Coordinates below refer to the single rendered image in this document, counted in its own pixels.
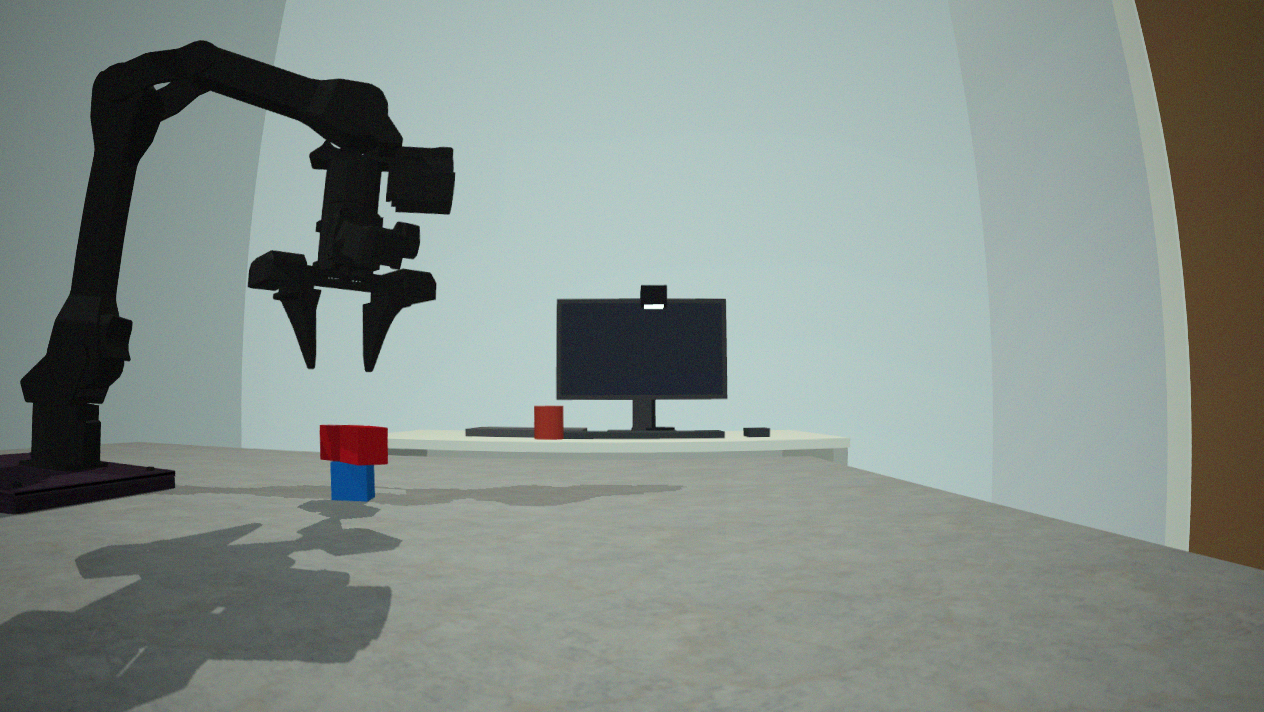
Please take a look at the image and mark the red cube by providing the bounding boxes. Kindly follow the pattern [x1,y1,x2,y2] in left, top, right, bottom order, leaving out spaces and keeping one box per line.
[339,425,388,465]
[319,425,351,462]

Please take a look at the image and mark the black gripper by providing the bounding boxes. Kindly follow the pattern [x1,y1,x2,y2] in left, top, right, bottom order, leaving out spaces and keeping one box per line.
[248,202,436,372]

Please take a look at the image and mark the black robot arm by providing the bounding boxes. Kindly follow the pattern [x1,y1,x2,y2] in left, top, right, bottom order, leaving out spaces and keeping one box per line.
[19,40,455,472]

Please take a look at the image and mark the blue cube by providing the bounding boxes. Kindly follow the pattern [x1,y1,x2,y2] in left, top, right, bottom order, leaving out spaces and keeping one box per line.
[330,462,375,502]

